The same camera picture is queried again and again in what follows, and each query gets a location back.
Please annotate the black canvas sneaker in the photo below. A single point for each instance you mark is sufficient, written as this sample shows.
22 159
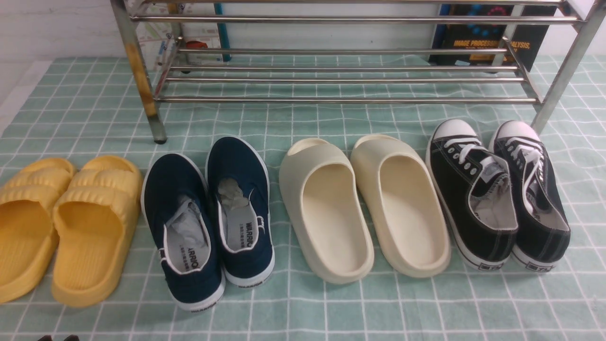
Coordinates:
475 190
544 232

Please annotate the right navy canvas shoe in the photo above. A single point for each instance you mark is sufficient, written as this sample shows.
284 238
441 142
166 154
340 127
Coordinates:
239 189

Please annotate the navy canvas shoe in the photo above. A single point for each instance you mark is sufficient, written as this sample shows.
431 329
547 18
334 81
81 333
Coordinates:
239 189
175 207

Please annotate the left navy canvas shoe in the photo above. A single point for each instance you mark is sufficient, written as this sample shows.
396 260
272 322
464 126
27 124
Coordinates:
175 207

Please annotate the steel shoe rack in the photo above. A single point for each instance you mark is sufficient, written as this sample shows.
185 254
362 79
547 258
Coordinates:
506 59

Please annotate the left cream slide slipper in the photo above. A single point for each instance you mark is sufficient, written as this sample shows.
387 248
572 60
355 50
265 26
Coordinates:
318 188

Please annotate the cream slide slipper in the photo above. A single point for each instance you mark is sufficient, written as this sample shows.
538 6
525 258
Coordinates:
401 198
318 188

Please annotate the right cream slide slipper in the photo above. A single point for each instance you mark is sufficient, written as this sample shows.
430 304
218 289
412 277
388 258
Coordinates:
401 198

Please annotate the teal pole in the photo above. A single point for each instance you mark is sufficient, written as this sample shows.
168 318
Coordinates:
223 34

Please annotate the white printed box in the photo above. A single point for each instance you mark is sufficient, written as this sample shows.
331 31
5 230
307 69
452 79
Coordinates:
156 38

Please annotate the right yellow slide slipper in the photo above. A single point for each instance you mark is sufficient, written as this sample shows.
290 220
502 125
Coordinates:
95 218

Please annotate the yellow slide slipper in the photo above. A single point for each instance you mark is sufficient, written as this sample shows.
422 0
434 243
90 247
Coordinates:
95 218
28 237

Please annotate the green checked tablecloth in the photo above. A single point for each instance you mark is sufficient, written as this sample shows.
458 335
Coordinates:
81 108

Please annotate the black image processing book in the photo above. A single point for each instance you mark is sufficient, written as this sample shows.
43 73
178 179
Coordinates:
526 40

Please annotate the left yellow slide slipper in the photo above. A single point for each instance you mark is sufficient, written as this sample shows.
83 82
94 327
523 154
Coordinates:
28 237

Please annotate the dark object at bottom edge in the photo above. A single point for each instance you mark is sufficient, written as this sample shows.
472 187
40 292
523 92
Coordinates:
57 338

